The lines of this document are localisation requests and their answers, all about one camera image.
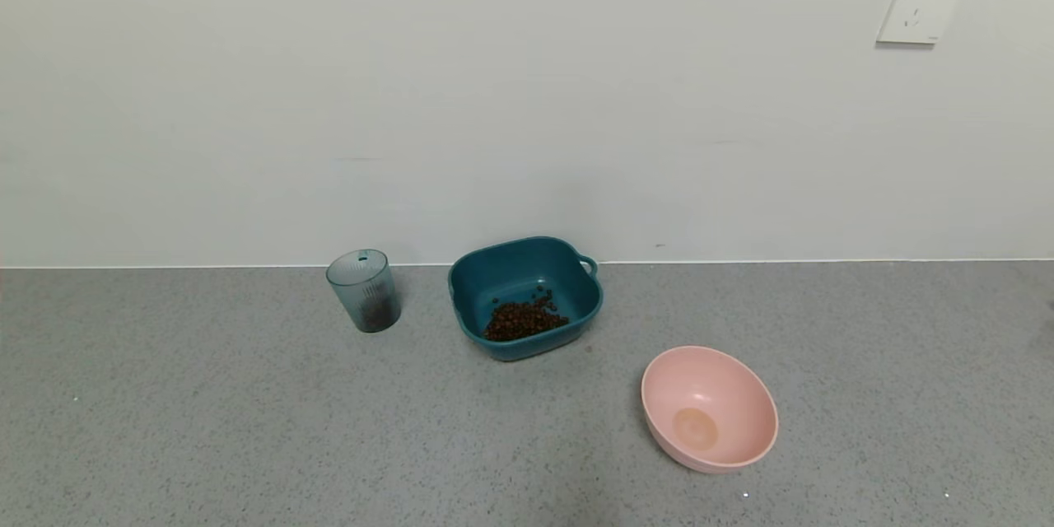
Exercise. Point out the brown solid pellets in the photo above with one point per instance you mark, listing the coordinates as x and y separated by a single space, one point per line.
523 319

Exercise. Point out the teal square plastic bowl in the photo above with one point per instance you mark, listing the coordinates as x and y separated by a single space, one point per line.
568 284

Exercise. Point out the translucent grey-blue plastic cup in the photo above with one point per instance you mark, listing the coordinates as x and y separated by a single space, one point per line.
362 284

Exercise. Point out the white wall power socket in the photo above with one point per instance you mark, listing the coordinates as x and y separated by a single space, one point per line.
921 5

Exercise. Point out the pink round plastic bowl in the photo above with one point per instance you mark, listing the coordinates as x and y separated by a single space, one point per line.
716 403

